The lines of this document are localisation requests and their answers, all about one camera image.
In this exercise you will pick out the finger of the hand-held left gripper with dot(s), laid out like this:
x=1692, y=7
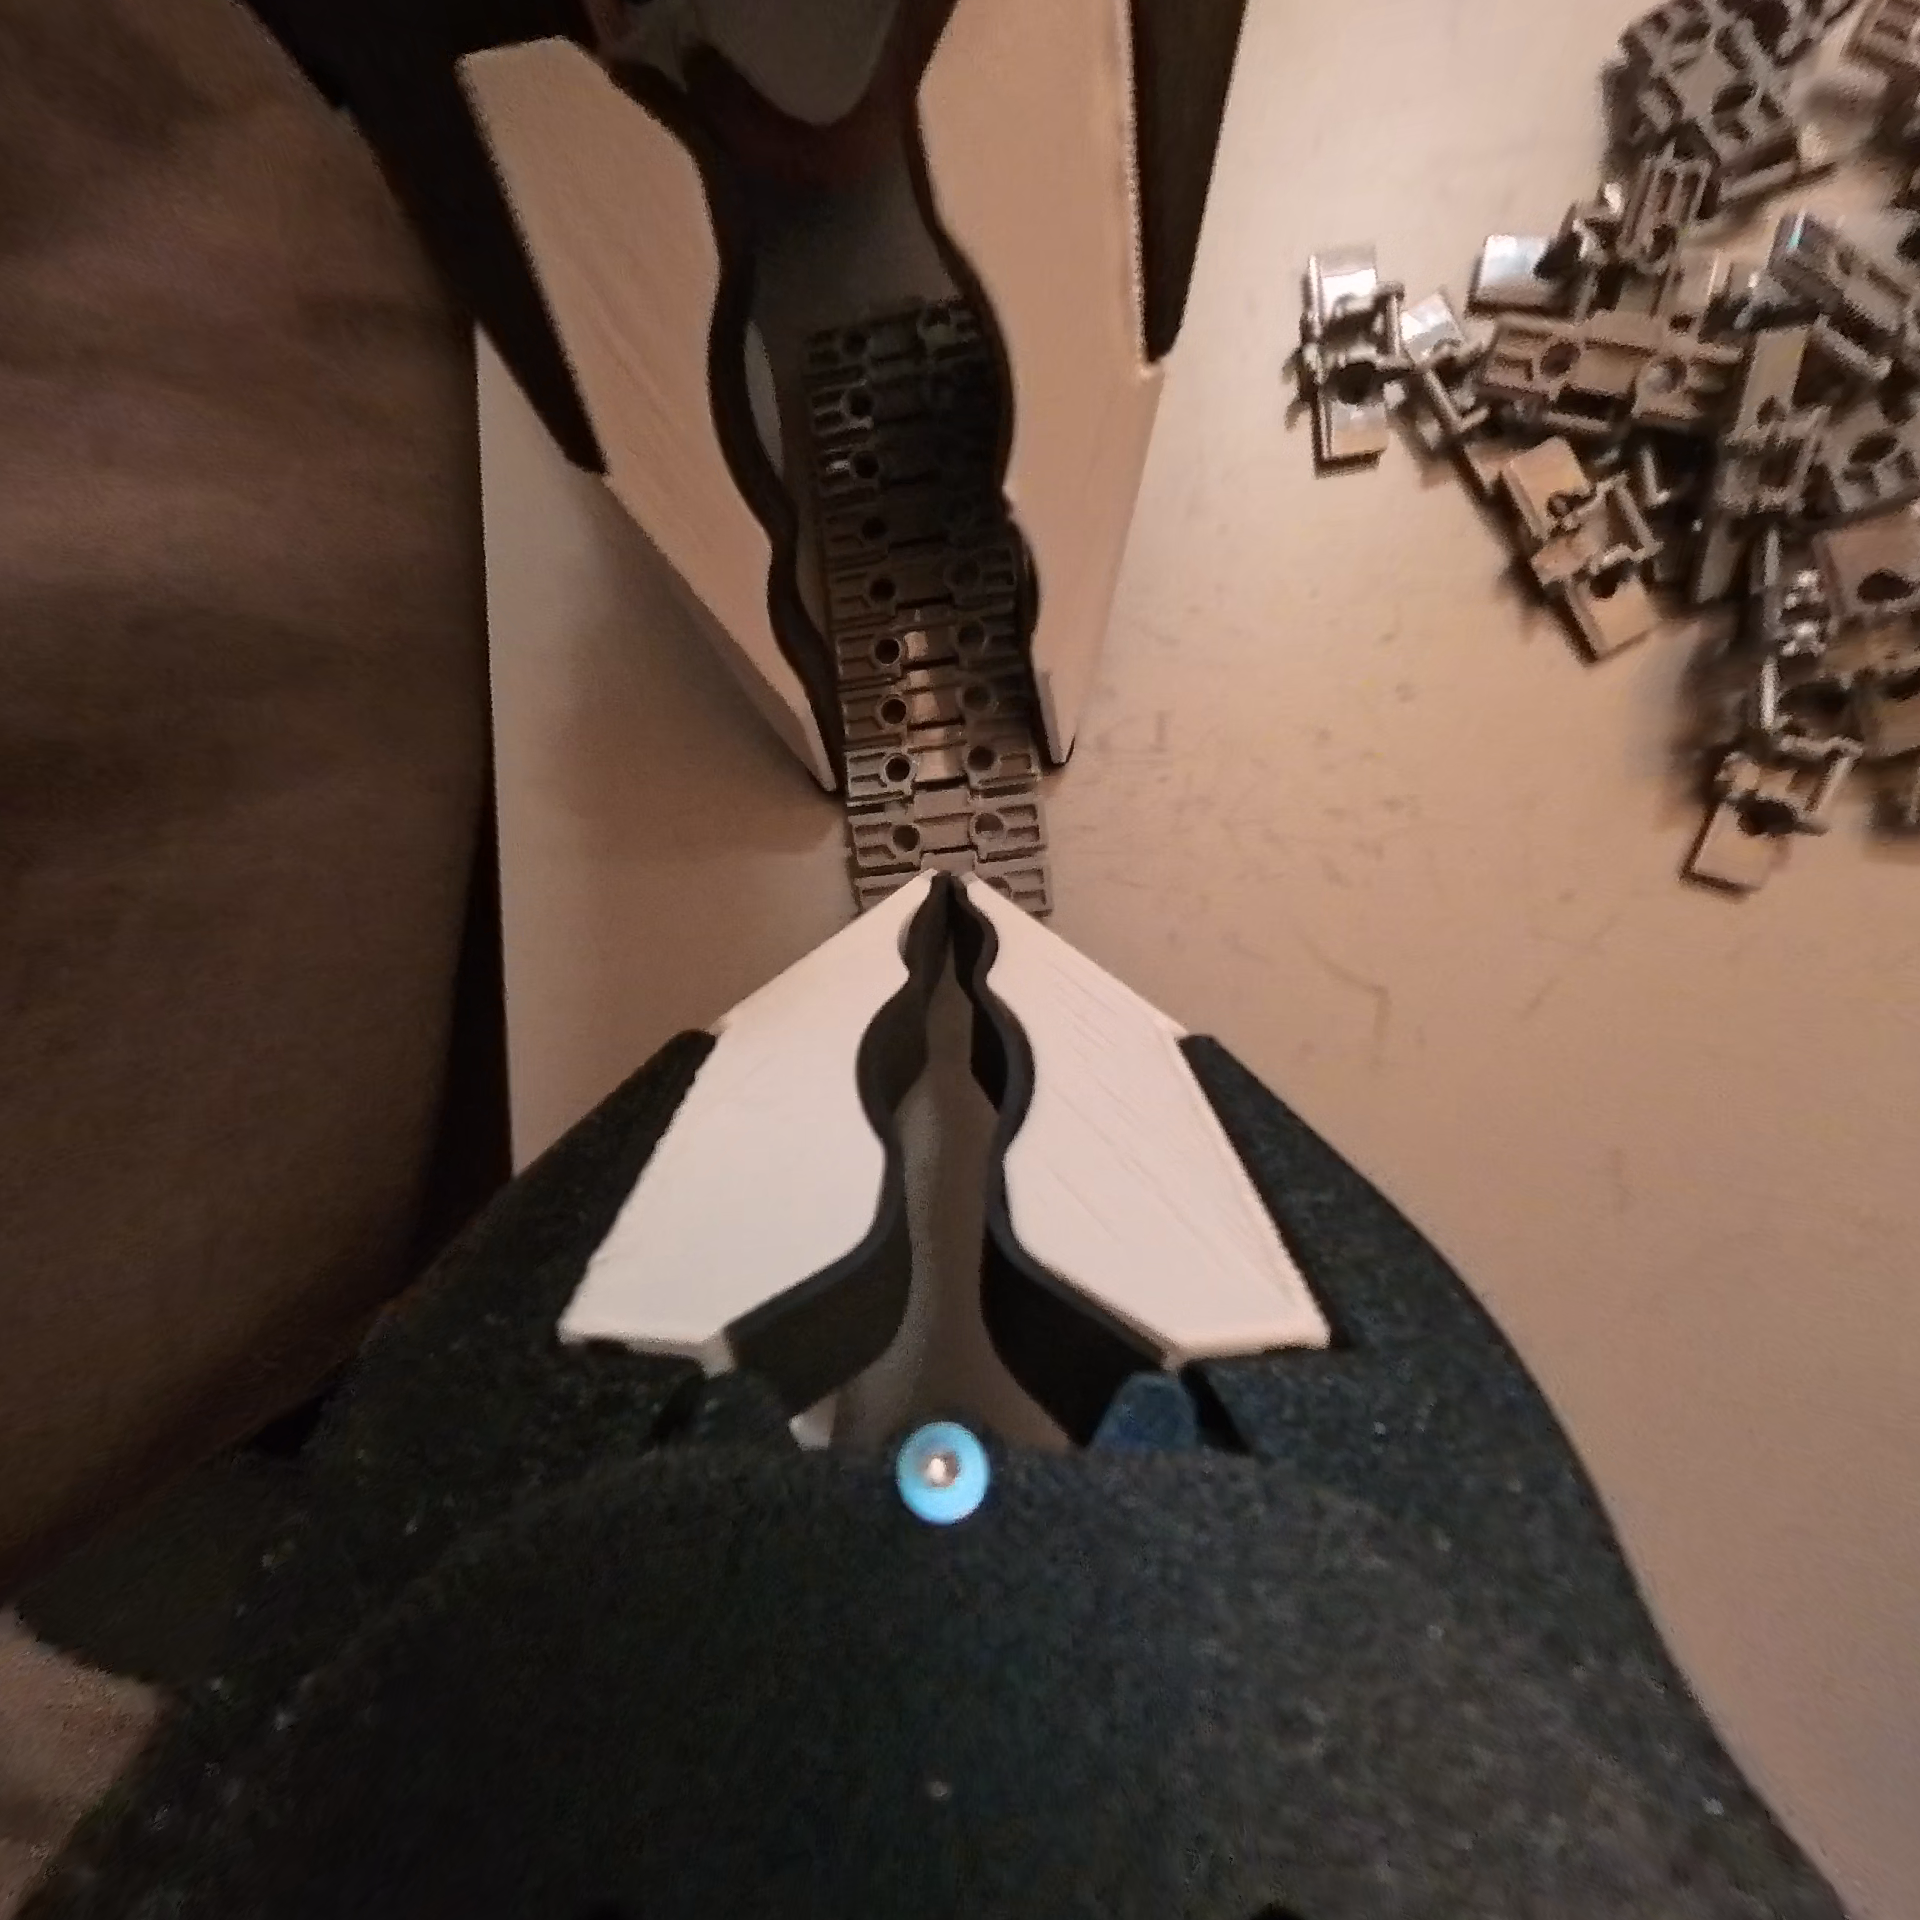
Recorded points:
x=1065, y=301
x=628, y=346

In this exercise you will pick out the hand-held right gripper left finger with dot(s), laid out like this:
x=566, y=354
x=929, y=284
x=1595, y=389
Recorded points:
x=751, y=1185

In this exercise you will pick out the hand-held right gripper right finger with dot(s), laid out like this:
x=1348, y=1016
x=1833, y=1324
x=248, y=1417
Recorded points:
x=1154, y=1185

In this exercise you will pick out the assembled grey track strip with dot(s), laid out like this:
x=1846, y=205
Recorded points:
x=931, y=629

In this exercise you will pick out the pile of grey track links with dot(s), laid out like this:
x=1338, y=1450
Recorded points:
x=1694, y=376

